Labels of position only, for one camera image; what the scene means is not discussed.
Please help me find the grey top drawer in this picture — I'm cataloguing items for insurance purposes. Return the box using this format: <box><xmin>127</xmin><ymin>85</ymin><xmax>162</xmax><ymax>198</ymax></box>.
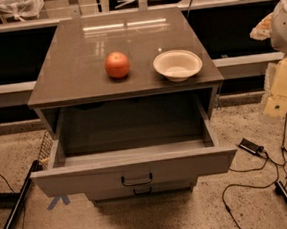
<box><xmin>31</xmin><ymin>97</ymin><xmax>236</xmax><ymax>197</ymax></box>

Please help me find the grey drawer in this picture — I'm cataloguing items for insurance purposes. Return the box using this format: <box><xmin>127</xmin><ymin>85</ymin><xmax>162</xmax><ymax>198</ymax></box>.
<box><xmin>31</xmin><ymin>97</ymin><xmax>236</xmax><ymax>197</ymax></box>
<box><xmin>85</xmin><ymin>181</ymin><xmax>195</xmax><ymax>202</ymax></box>

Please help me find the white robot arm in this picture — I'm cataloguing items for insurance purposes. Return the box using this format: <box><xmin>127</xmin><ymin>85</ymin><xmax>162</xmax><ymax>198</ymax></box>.
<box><xmin>250</xmin><ymin>0</ymin><xmax>287</xmax><ymax>118</ymax></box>

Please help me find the lower grey drawer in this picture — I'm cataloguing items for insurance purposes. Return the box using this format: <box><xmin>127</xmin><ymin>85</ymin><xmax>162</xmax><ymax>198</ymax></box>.
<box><xmin>85</xmin><ymin>181</ymin><xmax>195</xmax><ymax>202</ymax></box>

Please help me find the grey drawer cabinet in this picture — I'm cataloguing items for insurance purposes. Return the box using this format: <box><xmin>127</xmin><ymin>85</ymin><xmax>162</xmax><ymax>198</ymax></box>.
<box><xmin>28</xmin><ymin>7</ymin><xmax>223</xmax><ymax>134</ymax></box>

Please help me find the black power adapter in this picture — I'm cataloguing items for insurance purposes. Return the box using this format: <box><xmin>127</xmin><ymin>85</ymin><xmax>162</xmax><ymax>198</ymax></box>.
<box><xmin>239</xmin><ymin>139</ymin><xmax>264</xmax><ymax>156</ymax></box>

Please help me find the white paper bowl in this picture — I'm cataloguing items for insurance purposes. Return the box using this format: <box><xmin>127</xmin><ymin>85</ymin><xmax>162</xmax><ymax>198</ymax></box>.
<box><xmin>153</xmin><ymin>49</ymin><xmax>203</xmax><ymax>82</ymax></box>

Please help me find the red apple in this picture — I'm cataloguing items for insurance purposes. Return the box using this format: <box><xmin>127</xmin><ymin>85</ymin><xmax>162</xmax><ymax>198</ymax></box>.
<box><xmin>105</xmin><ymin>51</ymin><xmax>130</xmax><ymax>79</ymax></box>

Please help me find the blue tape cross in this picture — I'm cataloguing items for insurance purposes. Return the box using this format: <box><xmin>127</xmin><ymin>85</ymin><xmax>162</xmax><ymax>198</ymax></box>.
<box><xmin>47</xmin><ymin>195</ymin><xmax>71</xmax><ymax>211</ymax></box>

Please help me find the black bar left floor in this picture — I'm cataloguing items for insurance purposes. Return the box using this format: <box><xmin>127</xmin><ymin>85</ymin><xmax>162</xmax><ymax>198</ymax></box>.
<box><xmin>3</xmin><ymin>160</ymin><xmax>42</xmax><ymax>229</ymax></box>

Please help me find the white plastic bag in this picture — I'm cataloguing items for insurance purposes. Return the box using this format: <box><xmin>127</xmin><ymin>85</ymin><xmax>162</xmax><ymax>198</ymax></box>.
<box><xmin>0</xmin><ymin>0</ymin><xmax>45</xmax><ymax>22</ymax></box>

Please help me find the black floor cable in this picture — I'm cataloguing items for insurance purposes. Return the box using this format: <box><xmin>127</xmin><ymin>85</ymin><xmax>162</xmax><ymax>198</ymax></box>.
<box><xmin>214</xmin><ymin>113</ymin><xmax>287</xmax><ymax>229</ymax></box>

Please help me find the black lower drawer handle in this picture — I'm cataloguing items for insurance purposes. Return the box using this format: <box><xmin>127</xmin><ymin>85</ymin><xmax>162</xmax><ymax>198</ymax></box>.
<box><xmin>133</xmin><ymin>186</ymin><xmax>152</xmax><ymax>196</ymax></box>

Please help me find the black drawer handle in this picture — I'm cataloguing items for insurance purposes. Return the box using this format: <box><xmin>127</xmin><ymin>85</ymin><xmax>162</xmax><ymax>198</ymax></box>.
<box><xmin>133</xmin><ymin>186</ymin><xmax>152</xmax><ymax>196</ymax></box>
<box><xmin>120</xmin><ymin>173</ymin><xmax>153</xmax><ymax>187</ymax></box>

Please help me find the black top drawer handle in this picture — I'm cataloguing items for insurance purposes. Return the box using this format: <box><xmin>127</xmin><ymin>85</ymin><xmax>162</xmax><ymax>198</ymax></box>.
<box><xmin>120</xmin><ymin>173</ymin><xmax>153</xmax><ymax>187</ymax></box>

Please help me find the wire mesh basket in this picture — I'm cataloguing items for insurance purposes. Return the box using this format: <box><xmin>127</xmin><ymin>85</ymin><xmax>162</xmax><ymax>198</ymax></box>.
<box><xmin>38</xmin><ymin>132</ymin><xmax>53</xmax><ymax>169</ymax></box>

